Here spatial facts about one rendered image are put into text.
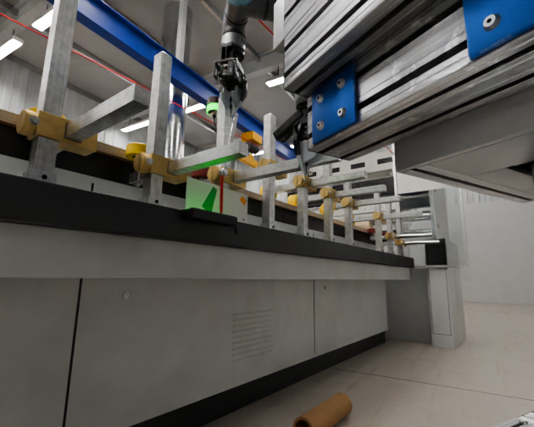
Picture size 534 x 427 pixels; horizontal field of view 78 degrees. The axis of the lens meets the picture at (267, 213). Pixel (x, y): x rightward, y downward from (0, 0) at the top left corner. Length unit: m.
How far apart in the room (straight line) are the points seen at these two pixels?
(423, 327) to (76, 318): 2.75
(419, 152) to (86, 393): 0.97
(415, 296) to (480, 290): 6.31
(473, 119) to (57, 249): 0.74
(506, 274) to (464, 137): 9.09
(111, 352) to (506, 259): 9.05
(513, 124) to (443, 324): 2.71
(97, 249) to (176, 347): 0.53
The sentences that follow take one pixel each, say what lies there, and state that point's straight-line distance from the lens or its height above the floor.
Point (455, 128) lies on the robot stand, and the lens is 0.47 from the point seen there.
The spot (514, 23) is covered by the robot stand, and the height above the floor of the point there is 0.74.
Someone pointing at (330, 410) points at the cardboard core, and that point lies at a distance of 1.37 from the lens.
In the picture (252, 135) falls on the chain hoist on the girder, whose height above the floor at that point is 3.09.
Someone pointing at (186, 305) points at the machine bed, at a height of 0.43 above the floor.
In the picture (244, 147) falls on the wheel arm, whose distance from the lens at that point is 0.75.
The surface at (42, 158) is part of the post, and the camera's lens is 0.78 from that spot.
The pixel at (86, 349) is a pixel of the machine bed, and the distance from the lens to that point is 1.06.
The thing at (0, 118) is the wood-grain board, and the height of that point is 0.88.
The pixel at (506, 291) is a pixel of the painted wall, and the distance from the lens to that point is 9.52.
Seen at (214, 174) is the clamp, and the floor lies 0.84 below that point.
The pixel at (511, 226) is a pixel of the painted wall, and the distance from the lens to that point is 9.62.
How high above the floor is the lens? 0.53
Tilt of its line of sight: 11 degrees up
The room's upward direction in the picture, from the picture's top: 1 degrees clockwise
